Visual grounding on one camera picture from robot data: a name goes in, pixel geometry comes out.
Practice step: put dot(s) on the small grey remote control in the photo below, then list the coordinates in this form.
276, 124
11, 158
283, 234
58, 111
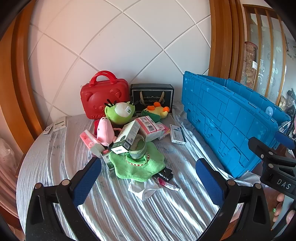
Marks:
47, 130

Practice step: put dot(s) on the wooden wall frame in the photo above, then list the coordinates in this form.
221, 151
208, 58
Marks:
222, 46

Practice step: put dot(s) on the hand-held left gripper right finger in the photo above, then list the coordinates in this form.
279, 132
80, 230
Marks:
208, 183

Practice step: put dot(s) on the green cloth with striped trim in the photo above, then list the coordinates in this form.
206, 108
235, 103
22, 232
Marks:
129, 170

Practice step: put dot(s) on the person's right hand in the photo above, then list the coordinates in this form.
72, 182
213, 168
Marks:
280, 199

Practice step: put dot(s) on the white remote control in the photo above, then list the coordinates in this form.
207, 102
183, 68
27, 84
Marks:
59, 124

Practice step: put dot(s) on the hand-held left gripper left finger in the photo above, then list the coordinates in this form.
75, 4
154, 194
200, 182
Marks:
89, 180

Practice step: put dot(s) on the pink ointment tube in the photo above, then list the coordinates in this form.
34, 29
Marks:
168, 185

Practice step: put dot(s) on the white and green box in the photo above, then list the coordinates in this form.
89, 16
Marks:
126, 136

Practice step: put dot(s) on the patterned rolled carpet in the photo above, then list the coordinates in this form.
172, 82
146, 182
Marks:
248, 62

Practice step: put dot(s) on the red and green medicine box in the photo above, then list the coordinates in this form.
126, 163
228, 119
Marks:
106, 160

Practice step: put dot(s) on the wooden framed glass partition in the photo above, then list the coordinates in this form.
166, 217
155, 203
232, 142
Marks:
272, 58

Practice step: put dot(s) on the pink plush toy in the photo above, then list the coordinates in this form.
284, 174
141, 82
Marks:
104, 132

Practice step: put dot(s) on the yellow duck plush toy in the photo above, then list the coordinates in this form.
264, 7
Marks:
157, 111

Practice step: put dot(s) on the red bear carry case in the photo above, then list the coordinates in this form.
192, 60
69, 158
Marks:
101, 97

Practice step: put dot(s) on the black trash bag roll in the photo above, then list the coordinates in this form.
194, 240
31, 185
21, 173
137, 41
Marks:
165, 175

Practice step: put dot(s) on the pink and white barcode box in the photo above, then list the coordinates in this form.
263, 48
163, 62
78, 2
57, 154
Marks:
146, 124

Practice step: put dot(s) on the blue and white medicine box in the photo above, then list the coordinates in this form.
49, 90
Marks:
177, 135

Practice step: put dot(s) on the pink tissue pack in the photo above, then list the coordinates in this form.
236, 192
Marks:
89, 140
161, 129

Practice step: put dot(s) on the green paper cup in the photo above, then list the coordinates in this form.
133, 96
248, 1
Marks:
138, 150

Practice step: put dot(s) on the blue plastic storage crate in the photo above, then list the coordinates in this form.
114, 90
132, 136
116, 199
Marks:
219, 120

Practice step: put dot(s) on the white plastic bag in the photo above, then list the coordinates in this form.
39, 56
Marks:
143, 188

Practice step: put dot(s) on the green frog plush toy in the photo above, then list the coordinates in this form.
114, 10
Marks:
115, 115

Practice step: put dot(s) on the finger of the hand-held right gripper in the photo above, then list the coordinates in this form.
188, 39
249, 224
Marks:
261, 147
285, 140

